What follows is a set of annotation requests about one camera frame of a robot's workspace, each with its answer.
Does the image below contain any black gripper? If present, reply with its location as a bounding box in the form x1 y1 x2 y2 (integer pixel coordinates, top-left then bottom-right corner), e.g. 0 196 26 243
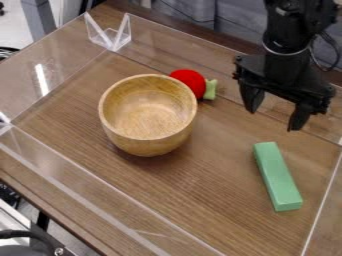
233 47 336 131

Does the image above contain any red plush fruit green leaf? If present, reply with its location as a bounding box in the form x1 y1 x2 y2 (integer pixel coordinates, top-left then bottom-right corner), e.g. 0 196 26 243
170 69 218 100

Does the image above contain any wooden bowl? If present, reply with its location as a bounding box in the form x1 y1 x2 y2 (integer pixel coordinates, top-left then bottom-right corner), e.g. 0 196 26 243
98 74 198 157

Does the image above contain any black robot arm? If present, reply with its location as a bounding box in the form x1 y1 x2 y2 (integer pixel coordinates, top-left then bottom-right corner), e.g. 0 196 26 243
233 0 338 131

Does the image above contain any green rectangular block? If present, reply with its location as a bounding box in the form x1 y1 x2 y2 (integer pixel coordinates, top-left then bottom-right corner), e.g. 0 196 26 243
253 142 304 212

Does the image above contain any clear acrylic corner bracket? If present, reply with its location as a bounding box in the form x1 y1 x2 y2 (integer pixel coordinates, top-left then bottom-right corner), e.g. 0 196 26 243
85 12 133 52

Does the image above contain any clear acrylic tray wall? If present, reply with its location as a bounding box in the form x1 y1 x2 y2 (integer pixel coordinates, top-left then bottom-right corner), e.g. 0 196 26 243
0 120 225 256

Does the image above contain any black metal bracket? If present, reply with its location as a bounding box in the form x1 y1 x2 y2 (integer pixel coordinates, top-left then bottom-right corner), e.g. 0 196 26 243
28 223 79 256

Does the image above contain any black cable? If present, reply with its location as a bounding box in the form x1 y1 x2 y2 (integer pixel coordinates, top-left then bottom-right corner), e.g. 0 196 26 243
0 229 58 256

